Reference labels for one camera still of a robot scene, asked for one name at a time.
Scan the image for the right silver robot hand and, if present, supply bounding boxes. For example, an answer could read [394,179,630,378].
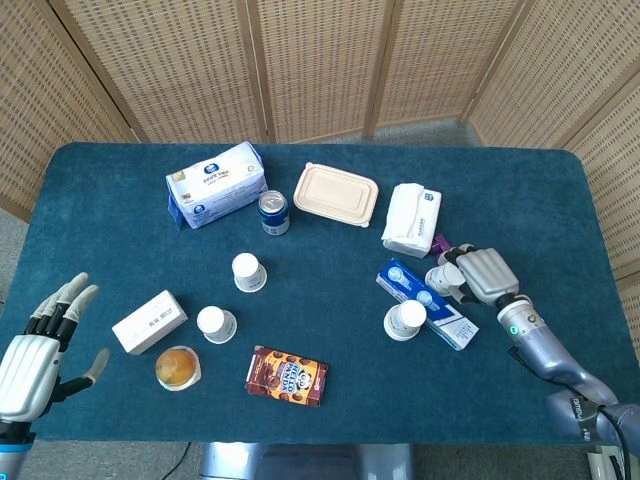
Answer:
[437,243,521,306]

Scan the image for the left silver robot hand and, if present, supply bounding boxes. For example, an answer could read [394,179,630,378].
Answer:
[0,272,110,426]

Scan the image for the white paper cup green flower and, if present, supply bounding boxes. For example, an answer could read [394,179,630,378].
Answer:
[424,263,466,297]

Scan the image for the white paper cup blue flower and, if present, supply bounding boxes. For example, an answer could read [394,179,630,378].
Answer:
[231,252,268,294]
[196,305,238,346]

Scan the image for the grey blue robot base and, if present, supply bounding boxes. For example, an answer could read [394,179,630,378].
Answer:
[199,442,416,480]

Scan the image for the stack of white paper cups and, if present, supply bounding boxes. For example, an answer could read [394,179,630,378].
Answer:
[383,299,428,342]

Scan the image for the blue white toothpaste box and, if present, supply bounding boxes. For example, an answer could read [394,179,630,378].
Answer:
[375,257,480,352]

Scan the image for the white opened tissue pack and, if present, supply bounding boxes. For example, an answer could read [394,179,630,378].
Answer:
[380,182,443,260]

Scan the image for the white cardboard box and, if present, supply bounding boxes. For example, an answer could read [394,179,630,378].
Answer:
[111,289,189,356]

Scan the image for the orange bun in wrapper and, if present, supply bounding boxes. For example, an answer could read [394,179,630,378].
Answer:
[154,344,203,393]

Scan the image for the blue table cloth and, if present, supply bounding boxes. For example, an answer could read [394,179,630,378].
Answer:
[0,142,624,446]

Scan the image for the beige lidded lunch box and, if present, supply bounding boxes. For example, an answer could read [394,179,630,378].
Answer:
[292,161,380,229]

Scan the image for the white power strip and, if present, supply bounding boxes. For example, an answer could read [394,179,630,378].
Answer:
[587,444,626,480]

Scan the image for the blue drink can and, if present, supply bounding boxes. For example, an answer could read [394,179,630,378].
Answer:
[257,189,291,236]

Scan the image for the brown Hello Panda box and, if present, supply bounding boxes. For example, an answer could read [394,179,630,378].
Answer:
[245,344,330,410]

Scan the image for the blue white tissue pack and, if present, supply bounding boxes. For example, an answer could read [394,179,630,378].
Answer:
[165,141,267,231]

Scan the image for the wooden rattan folding screen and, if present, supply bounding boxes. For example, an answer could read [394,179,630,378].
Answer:
[0,0,640,281]

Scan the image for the black floor cable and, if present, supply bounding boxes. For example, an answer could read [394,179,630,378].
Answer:
[172,442,194,480]

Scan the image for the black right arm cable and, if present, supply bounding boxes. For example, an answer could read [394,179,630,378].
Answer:
[507,347,629,480]

